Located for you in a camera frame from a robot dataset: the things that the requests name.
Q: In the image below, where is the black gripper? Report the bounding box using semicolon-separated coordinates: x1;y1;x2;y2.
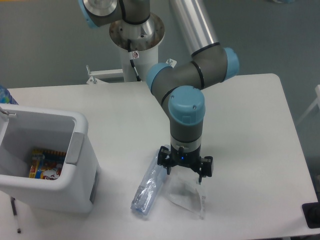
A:
157;146;214;185

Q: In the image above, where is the clear plastic wrapper bag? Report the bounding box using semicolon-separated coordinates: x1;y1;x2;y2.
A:
165;172;207;220

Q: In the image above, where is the crushed clear plastic bottle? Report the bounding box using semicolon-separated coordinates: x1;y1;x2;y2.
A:
130;149;167;217

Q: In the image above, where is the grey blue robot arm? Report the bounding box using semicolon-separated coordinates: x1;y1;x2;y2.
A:
78;0;240;178

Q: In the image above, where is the white trash can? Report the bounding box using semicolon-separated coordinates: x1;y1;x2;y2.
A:
0;104;100;213

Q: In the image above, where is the black device at table edge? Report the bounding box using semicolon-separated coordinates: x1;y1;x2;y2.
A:
302;202;320;229

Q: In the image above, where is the colourful snack package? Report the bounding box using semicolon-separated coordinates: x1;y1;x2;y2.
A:
28;149;67;180

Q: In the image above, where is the black pen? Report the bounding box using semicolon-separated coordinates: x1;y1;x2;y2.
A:
10;196;22;234

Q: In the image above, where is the blue water bottle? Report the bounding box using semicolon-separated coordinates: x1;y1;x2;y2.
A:
0;85;18;105

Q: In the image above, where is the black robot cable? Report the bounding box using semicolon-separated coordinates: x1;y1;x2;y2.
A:
126;38;143;82

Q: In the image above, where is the white pedestal foot bracket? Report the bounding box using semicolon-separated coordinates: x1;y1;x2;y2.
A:
86;65;124;85

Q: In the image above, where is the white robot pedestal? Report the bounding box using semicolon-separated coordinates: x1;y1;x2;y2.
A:
109;13;165;82

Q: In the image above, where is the white frame at right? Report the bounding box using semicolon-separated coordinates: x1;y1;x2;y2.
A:
295;84;320;127

